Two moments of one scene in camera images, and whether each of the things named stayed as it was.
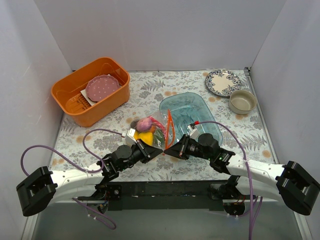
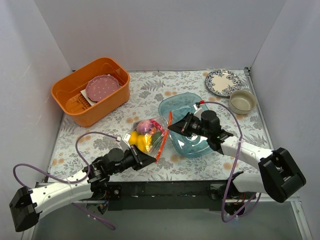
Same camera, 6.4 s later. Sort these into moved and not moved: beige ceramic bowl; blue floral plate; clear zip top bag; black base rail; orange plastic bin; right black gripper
Moved: clear zip top bag; right black gripper
Not moved: black base rail; orange plastic bin; beige ceramic bowl; blue floral plate
